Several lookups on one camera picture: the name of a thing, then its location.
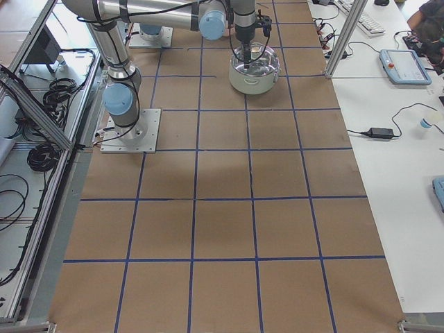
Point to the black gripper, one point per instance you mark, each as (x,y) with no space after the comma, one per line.
(245,34)

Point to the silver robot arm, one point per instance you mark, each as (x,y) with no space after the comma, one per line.
(151,32)
(210,18)

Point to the pale green electric pot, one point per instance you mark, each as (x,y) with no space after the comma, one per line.
(251,85)

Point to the white keyboard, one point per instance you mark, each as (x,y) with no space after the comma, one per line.
(366,23)

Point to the black power adapter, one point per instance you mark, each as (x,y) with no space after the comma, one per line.
(379,133)

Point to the blue teach pendant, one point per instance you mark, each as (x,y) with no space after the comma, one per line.
(438,187)
(403,67)

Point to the paper cup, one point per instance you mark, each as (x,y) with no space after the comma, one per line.
(426,123)

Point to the black box device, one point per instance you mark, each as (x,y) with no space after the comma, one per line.
(45,50)

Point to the aluminium frame post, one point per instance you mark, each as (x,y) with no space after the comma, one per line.
(346,32)

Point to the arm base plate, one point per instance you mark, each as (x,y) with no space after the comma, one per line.
(136,41)
(141,138)

